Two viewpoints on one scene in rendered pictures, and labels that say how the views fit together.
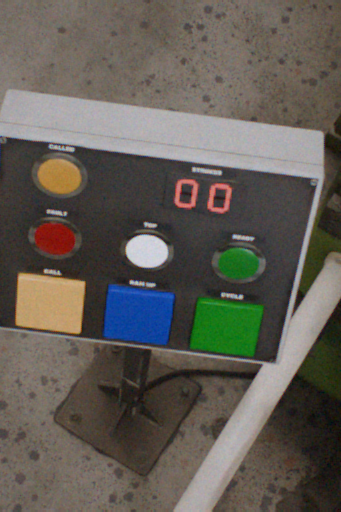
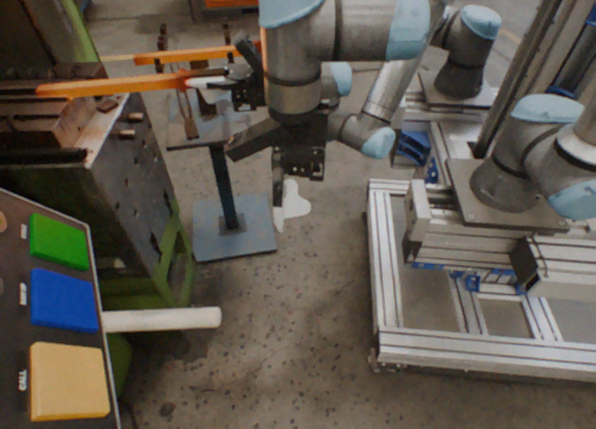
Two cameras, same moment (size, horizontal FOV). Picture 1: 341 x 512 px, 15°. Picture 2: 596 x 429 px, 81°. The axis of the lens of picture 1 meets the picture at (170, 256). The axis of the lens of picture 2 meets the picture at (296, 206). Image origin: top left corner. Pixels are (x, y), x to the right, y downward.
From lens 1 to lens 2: 110 cm
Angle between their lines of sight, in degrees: 54
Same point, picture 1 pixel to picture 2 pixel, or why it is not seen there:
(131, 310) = (59, 302)
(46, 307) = (76, 379)
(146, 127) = not seen: outside the picture
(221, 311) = (43, 237)
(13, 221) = not seen: outside the picture
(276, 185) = not seen: outside the picture
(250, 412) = (140, 316)
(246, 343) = (72, 231)
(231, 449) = (167, 314)
